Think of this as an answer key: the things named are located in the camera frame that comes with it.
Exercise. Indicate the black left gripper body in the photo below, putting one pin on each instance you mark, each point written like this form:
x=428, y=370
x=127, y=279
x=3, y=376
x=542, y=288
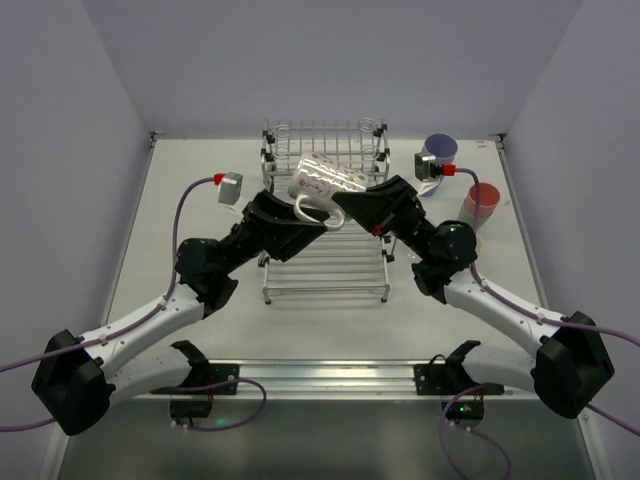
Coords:
x=263, y=226

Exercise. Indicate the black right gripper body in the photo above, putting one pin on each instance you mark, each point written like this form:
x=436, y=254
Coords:
x=398, y=206

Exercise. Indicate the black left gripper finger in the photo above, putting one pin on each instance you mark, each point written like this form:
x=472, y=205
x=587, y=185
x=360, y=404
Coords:
x=283, y=241
x=270, y=209

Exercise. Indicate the white floral ceramic mug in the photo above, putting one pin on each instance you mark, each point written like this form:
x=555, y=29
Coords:
x=316, y=180

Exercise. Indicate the light blue plastic cup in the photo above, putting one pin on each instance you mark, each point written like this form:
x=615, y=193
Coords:
x=428, y=189

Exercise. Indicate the salmon pink plastic cup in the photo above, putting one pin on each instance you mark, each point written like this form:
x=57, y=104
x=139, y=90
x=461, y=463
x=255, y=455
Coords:
x=482, y=199

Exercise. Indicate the lavender plastic cup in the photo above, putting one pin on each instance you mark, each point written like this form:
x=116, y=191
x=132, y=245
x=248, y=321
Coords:
x=442, y=146

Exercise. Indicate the light green plastic cup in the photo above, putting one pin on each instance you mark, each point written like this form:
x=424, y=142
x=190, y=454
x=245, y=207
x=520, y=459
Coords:
x=468, y=217

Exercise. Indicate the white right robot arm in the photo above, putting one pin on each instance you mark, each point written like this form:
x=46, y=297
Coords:
x=563, y=360

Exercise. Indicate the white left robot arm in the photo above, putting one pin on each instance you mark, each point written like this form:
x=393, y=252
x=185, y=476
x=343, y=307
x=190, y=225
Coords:
x=74, y=379

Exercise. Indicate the black left controller box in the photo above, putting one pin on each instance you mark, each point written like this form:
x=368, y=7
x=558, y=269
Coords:
x=190, y=410

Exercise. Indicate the black controller box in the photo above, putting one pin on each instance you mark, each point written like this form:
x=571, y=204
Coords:
x=190, y=410
x=467, y=413

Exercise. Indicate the black right controller box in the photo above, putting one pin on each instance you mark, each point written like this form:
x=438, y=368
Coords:
x=467, y=413

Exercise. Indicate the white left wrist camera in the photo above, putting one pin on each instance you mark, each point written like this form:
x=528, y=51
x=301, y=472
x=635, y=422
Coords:
x=229, y=187

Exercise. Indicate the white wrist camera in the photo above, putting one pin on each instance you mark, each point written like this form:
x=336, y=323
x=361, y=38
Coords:
x=427, y=167
x=229, y=187

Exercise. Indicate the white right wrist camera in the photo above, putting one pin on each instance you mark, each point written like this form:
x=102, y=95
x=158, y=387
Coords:
x=427, y=167

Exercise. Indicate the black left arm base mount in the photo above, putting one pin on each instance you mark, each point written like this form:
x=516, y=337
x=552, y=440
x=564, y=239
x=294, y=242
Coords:
x=202, y=371

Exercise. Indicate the aluminium front rail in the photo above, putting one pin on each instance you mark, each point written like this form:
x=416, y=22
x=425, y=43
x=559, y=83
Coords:
x=325, y=377

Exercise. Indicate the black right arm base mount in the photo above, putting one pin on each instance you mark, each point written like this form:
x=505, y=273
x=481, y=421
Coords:
x=445, y=375

